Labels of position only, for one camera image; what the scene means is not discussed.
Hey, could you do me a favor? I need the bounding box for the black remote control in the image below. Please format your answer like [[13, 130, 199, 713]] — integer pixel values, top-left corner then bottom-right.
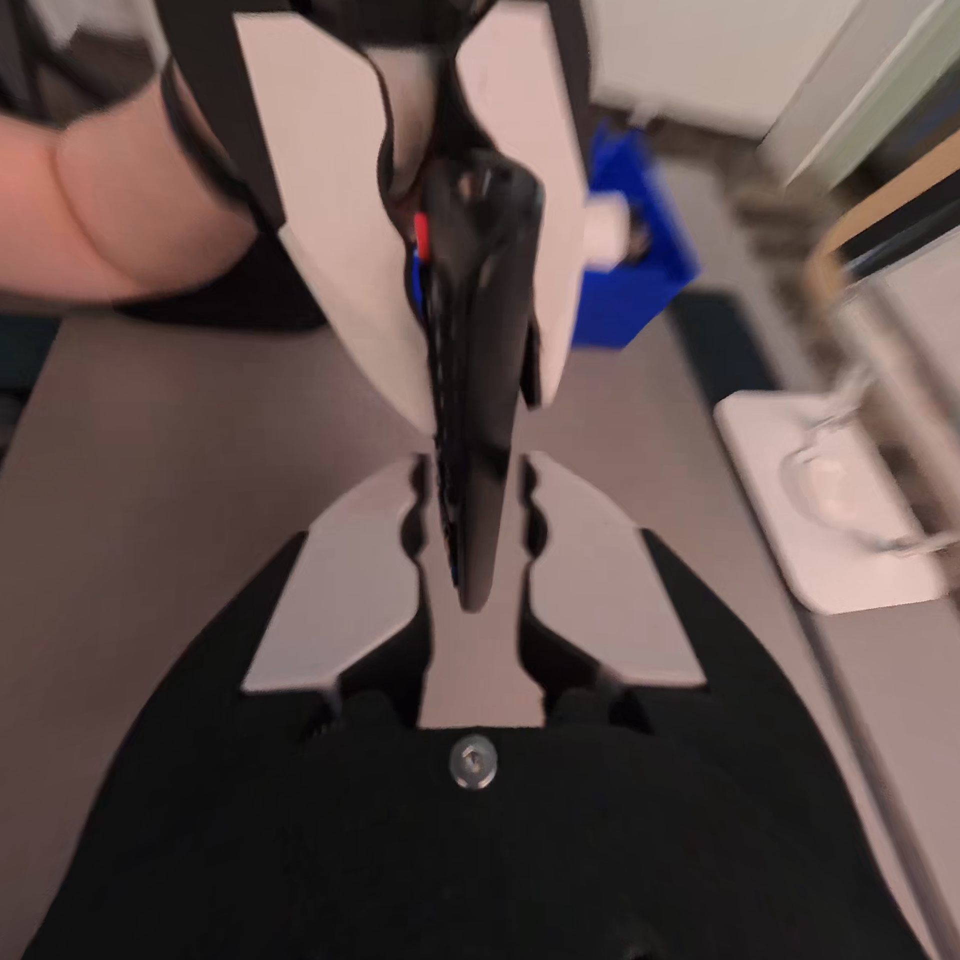
[[411, 146, 546, 615]]

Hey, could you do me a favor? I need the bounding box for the white tablet stand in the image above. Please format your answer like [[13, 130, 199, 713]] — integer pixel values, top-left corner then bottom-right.
[[712, 360, 960, 616]]

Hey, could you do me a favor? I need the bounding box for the white round container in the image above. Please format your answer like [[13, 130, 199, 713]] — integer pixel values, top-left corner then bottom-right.
[[583, 191, 654, 267]]

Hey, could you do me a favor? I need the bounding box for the blue plastic bin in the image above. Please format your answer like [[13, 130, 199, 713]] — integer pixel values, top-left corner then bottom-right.
[[570, 120, 702, 352]]

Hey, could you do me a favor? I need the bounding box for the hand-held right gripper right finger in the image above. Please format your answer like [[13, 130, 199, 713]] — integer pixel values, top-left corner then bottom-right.
[[517, 451, 710, 693]]

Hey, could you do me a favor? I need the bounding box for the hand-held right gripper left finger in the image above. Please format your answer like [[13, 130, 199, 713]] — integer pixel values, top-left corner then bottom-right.
[[240, 453, 436, 697]]

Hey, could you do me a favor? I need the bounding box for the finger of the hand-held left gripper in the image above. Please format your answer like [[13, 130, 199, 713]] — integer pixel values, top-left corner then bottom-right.
[[453, 0, 591, 412], [232, 11, 440, 438]]

